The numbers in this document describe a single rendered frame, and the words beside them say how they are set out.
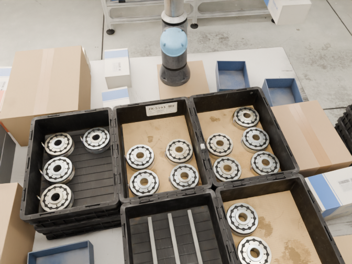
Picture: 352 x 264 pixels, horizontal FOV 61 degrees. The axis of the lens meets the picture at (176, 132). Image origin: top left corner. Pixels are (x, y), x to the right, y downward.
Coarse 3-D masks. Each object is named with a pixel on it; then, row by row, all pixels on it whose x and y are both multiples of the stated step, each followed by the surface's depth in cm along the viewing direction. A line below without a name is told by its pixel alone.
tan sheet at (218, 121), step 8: (208, 112) 125; (216, 112) 125; (224, 112) 125; (232, 112) 125; (200, 120) 123; (208, 120) 123; (216, 120) 123; (224, 120) 123; (232, 120) 123; (208, 128) 120; (216, 128) 120; (224, 128) 120; (232, 128) 120; (208, 136) 118; (232, 136) 118; (240, 136) 118; (240, 144) 116; (232, 152) 114; (240, 152) 114; (248, 152) 114; (272, 152) 114; (240, 160) 112; (248, 160) 112; (248, 168) 110; (240, 176) 108; (248, 176) 108
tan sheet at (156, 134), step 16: (128, 128) 120; (144, 128) 120; (160, 128) 120; (176, 128) 120; (128, 144) 116; (144, 144) 116; (160, 144) 116; (160, 160) 112; (192, 160) 112; (128, 176) 108; (160, 176) 108
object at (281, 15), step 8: (264, 0) 135; (272, 0) 126; (280, 0) 119; (288, 0) 119; (296, 0) 119; (304, 0) 119; (272, 8) 127; (280, 8) 119; (288, 8) 119; (296, 8) 119; (304, 8) 120; (272, 16) 127; (280, 16) 121; (288, 16) 122; (296, 16) 122; (304, 16) 123; (280, 24) 124
